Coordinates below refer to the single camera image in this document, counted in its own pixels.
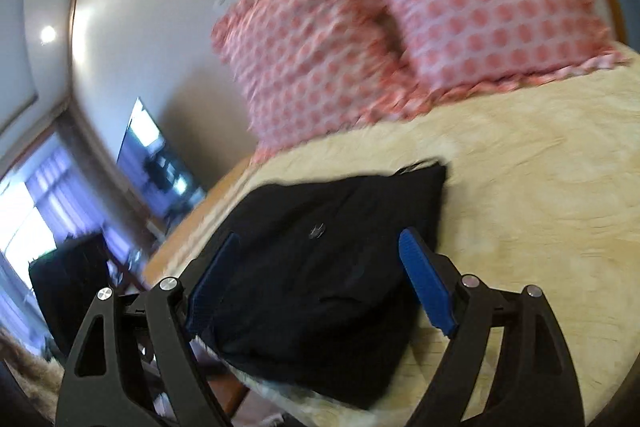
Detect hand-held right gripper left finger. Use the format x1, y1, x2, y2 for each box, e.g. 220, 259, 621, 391
55, 231, 239, 427

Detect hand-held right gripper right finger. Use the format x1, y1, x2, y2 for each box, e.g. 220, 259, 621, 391
398, 227, 586, 427

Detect black pants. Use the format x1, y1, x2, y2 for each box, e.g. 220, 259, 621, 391
196, 162, 447, 410

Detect bed with cream blanket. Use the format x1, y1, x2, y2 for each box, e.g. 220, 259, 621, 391
200, 42, 640, 427

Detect black chair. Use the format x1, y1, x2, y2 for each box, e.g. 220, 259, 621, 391
28, 232, 113, 355

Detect purple window curtain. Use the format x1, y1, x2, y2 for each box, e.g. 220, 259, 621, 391
0, 132, 131, 348

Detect wooden bed frame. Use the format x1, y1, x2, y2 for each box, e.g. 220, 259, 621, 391
142, 157, 256, 418

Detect wall mirror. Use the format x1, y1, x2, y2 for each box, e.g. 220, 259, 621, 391
116, 97, 207, 218

